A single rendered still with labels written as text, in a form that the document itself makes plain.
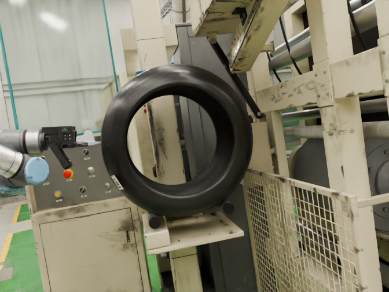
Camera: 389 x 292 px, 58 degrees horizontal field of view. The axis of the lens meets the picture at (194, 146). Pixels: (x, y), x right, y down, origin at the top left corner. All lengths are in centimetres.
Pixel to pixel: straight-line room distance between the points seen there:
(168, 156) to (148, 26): 61
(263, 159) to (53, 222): 113
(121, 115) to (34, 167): 33
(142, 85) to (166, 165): 51
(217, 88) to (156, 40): 51
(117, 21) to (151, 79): 994
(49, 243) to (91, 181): 38
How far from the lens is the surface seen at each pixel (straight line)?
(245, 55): 152
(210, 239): 135
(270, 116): 172
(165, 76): 127
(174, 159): 164
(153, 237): 131
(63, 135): 136
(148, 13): 173
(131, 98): 125
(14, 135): 139
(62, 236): 202
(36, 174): 125
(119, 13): 1128
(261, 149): 167
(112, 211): 197
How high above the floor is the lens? 122
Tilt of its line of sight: 3 degrees down
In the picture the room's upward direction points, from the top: 9 degrees counter-clockwise
